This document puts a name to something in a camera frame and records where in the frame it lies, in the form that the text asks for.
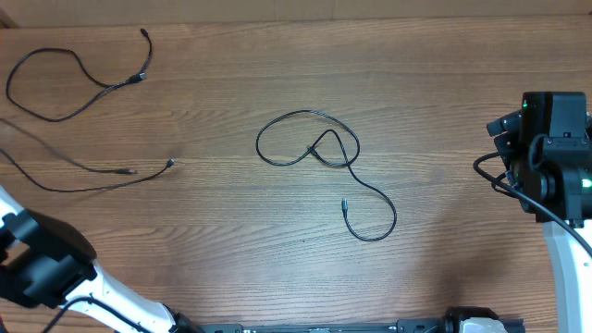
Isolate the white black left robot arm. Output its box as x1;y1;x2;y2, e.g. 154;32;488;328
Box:
1;191;201;333

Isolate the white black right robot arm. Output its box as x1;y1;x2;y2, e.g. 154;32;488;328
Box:
487;92;591;332

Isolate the black usb cable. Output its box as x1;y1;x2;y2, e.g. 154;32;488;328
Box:
0;117;176;194
5;28;154;124
255;109;399;243

